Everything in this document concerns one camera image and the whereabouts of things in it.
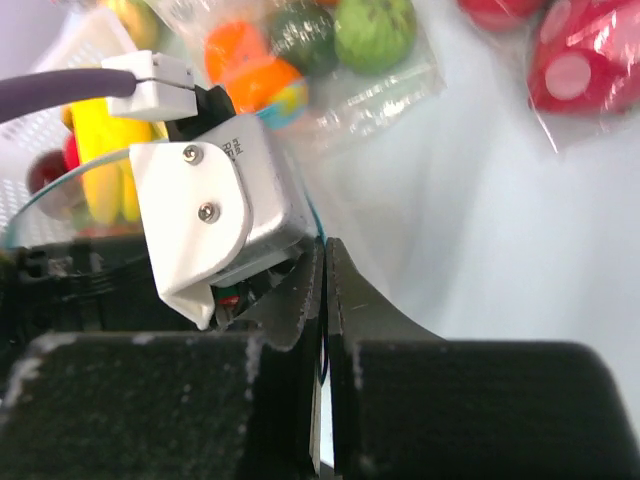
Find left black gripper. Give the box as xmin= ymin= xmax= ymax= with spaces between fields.
xmin=0 ymin=234 xmax=301 ymax=361

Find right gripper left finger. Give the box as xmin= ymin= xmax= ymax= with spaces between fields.
xmin=1 ymin=243 xmax=324 ymax=479

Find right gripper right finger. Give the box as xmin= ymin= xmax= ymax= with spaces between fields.
xmin=326 ymin=238 xmax=639 ymax=479

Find blue zip clear bag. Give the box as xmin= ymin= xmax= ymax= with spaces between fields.
xmin=4 ymin=89 xmax=331 ymax=251

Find yellow fake banana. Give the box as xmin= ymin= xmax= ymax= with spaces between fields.
xmin=61 ymin=98 xmax=168 ymax=227

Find dark red fake apple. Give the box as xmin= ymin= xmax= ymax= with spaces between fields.
xmin=26 ymin=150 xmax=84 ymax=220

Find orange fake tangerine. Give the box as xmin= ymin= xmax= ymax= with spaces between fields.
xmin=204 ymin=21 xmax=270 ymax=84
xmin=223 ymin=57 xmax=309 ymax=129

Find red zip bag with oranges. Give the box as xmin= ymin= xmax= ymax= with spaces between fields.
xmin=150 ymin=1 xmax=444 ymax=150

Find dark green fake avocado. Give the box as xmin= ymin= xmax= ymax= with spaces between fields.
xmin=265 ymin=1 xmax=338 ymax=77

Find green fake cabbage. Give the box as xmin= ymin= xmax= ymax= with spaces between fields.
xmin=334 ymin=0 xmax=418 ymax=75

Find red zip bag with strawberries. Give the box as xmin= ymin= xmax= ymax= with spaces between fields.
xmin=457 ymin=0 xmax=639 ymax=151

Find red spotted fake strawberry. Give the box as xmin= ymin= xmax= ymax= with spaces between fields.
xmin=457 ymin=0 xmax=547 ymax=32

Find white plastic basket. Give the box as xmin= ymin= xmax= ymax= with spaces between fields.
xmin=1 ymin=7 xmax=134 ymax=248

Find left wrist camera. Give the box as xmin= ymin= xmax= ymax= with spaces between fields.
xmin=102 ymin=50 xmax=318 ymax=330

